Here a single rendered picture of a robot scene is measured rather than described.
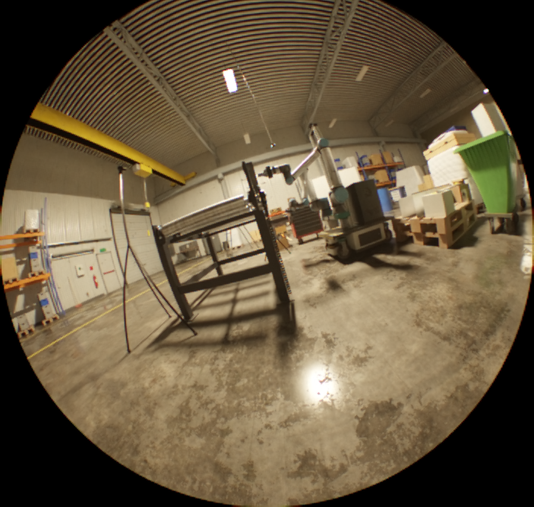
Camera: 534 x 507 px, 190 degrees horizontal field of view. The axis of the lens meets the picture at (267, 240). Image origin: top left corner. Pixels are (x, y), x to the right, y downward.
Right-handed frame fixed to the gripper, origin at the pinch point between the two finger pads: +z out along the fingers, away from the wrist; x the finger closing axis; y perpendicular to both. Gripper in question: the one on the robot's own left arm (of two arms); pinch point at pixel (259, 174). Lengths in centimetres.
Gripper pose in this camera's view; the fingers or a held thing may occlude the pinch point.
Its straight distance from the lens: 175.1
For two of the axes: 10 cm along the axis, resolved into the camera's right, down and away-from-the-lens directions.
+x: -2.9, -9.6, -0.7
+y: 0.3, -0.8, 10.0
